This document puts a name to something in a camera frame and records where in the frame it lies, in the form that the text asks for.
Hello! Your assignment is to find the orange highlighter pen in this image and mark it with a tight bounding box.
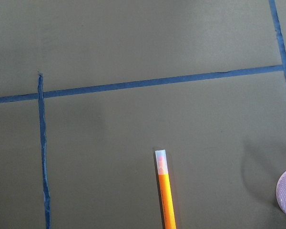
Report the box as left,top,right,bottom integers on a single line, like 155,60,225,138
155,150,177,229

